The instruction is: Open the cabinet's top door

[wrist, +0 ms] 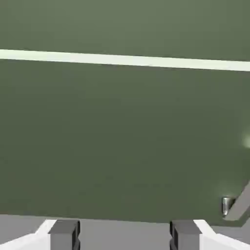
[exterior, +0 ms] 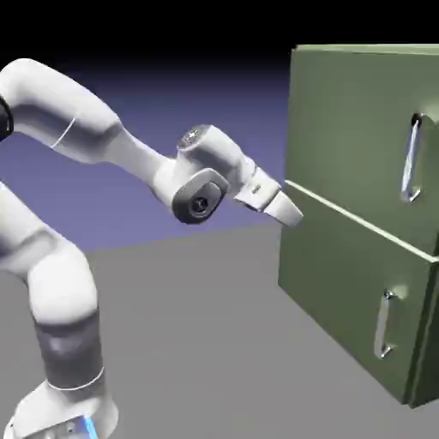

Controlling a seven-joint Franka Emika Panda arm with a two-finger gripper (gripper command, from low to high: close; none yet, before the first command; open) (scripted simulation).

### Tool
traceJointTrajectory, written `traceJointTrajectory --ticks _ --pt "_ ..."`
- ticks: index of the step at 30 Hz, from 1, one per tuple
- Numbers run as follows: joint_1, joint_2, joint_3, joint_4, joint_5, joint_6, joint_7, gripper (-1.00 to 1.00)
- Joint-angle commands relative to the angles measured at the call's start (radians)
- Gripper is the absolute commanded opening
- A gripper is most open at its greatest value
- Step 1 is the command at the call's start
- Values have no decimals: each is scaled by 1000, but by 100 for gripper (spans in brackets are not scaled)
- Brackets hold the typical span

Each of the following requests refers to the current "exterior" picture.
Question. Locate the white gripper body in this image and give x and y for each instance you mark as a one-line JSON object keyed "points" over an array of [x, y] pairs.
{"points": [[286, 207]]}

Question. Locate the green painted cabinet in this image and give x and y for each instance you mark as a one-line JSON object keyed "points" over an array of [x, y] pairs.
{"points": [[346, 240]]}

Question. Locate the green cabinet door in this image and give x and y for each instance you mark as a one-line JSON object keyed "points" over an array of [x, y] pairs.
{"points": [[343, 130], [336, 284]]}

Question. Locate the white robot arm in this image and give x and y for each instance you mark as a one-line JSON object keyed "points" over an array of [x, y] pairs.
{"points": [[65, 113]]}

